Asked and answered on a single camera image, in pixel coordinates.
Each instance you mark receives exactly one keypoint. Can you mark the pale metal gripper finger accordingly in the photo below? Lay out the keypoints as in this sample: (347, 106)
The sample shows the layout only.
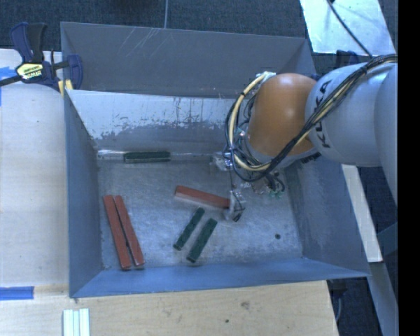
(238, 199)
(234, 215)

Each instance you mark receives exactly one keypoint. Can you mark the red-brown block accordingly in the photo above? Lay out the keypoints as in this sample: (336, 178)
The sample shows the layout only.
(201, 196)
(130, 233)
(117, 233)

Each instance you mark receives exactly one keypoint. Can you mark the dark green flat block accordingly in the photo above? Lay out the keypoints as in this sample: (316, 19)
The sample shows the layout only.
(202, 240)
(189, 229)
(147, 157)

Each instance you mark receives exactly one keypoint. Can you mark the grey metal bin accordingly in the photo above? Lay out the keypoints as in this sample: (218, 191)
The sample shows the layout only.
(182, 65)

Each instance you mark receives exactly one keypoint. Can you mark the pale wood board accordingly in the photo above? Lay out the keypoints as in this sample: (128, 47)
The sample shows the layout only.
(31, 187)

